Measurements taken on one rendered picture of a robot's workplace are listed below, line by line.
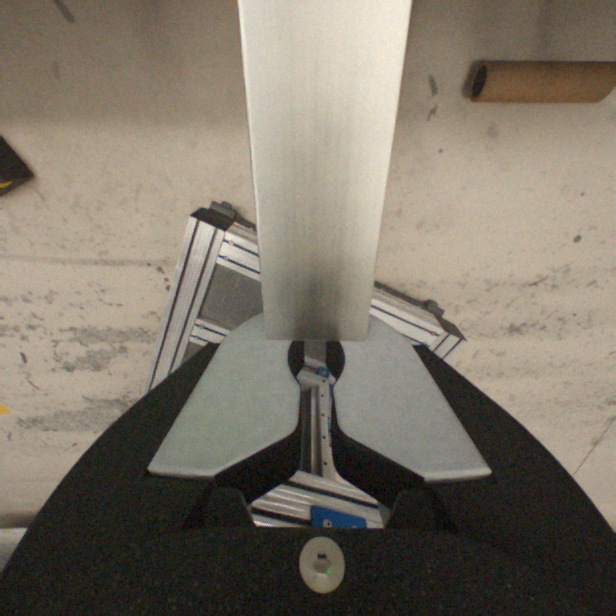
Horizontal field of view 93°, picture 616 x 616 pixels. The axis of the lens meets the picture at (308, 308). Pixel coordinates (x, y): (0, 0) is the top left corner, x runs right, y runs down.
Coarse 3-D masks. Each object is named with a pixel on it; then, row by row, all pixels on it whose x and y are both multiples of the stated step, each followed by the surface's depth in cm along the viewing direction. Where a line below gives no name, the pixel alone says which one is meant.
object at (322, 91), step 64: (256, 0) 5; (320, 0) 5; (384, 0) 5; (256, 64) 5; (320, 64) 5; (384, 64) 5; (256, 128) 6; (320, 128) 6; (384, 128) 6; (256, 192) 6; (320, 192) 6; (384, 192) 6; (320, 256) 7; (320, 320) 8
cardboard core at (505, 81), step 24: (480, 72) 71; (504, 72) 67; (528, 72) 67; (552, 72) 67; (576, 72) 66; (600, 72) 66; (480, 96) 70; (504, 96) 70; (528, 96) 70; (552, 96) 70; (576, 96) 70; (600, 96) 70
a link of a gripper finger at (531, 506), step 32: (416, 352) 8; (448, 384) 7; (480, 416) 6; (512, 416) 6; (480, 448) 6; (512, 448) 6; (544, 448) 6; (480, 480) 5; (512, 480) 5; (544, 480) 5; (448, 512) 5; (480, 512) 5; (512, 512) 5; (544, 512) 5; (576, 512) 5; (512, 544) 4; (544, 544) 4; (576, 544) 4; (608, 544) 4; (576, 576) 4; (608, 576) 4; (608, 608) 4
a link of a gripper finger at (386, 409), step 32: (352, 352) 8; (384, 352) 8; (352, 384) 7; (384, 384) 7; (416, 384) 7; (352, 416) 6; (384, 416) 6; (416, 416) 6; (448, 416) 6; (352, 448) 6; (384, 448) 6; (416, 448) 6; (448, 448) 6; (352, 480) 6; (384, 480) 6; (416, 480) 5; (448, 480) 5; (384, 512) 7
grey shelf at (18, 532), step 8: (16, 528) 180; (24, 528) 180; (0, 536) 180; (8, 536) 180; (16, 536) 180; (0, 544) 186; (8, 544) 186; (16, 544) 186; (0, 552) 192; (8, 552) 192; (0, 560) 193; (0, 568) 193
